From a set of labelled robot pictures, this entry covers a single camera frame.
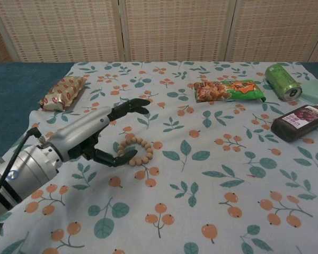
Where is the floral print tablecloth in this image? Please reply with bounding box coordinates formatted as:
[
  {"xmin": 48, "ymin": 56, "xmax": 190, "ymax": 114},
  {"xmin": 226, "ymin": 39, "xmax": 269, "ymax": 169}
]
[{"xmin": 0, "ymin": 60, "xmax": 318, "ymax": 254}]

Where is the green orange snack bag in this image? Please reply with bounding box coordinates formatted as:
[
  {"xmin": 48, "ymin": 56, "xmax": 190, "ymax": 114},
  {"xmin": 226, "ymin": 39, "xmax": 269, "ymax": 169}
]
[{"xmin": 193, "ymin": 79, "xmax": 266, "ymax": 103}]

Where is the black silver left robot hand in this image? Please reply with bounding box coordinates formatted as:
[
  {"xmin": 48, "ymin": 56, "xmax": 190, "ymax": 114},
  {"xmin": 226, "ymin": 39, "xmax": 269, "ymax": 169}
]
[{"xmin": 41, "ymin": 98, "xmax": 151, "ymax": 168}]

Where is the mint green handled container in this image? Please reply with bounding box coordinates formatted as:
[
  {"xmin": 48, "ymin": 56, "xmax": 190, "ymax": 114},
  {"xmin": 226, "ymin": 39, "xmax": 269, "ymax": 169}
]
[{"xmin": 299, "ymin": 79, "xmax": 318, "ymax": 104}]

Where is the gold red-print snack packet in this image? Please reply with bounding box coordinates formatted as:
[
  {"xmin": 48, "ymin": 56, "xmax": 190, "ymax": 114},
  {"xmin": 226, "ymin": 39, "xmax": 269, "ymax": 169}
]
[{"xmin": 38, "ymin": 76, "xmax": 86, "ymax": 112}]

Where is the dark juice bottle white cap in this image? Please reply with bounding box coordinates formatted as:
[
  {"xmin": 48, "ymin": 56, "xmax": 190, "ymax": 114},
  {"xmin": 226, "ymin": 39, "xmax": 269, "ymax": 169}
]
[{"xmin": 270, "ymin": 104, "xmax": 318, "ymax": 143}]

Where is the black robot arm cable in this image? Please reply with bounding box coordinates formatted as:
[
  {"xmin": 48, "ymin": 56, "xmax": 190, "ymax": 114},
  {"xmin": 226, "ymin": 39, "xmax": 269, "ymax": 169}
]
[{"xmin": 0, "ymin": 127, "xmax": 45, "ymax": 220}]

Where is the woven bamboo folding screen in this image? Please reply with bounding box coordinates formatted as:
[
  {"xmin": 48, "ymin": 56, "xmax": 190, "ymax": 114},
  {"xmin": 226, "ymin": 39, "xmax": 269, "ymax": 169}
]
[{"xmin": 0, "ymin": 0, "xmax": 318, "ymax": 64}]

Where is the wooden bead bracelet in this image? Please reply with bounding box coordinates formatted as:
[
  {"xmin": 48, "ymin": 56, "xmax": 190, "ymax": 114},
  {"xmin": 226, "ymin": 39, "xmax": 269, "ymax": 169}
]
[{"xmin": 118, "ymin": 137, "xmax": 152, "ymax": 167}]

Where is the green drink can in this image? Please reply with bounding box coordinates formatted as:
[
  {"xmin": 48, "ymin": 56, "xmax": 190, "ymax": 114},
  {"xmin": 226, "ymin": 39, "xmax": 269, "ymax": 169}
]
[{"xmin": 264, "ymin": 63, "xmax": 303, "ymax": 102}]

